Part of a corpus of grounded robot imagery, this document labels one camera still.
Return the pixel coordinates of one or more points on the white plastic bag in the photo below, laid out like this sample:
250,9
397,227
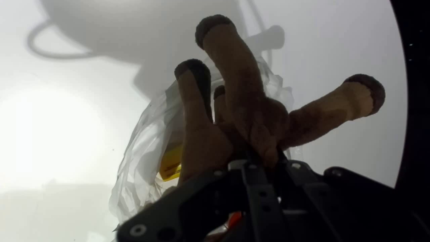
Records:
142,153

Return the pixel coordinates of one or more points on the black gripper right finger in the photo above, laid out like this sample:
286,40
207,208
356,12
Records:
357,207

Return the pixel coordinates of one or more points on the brown plush reindeer toy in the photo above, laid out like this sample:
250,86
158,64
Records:
242,116

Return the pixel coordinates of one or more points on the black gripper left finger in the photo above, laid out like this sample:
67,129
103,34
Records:
209,207

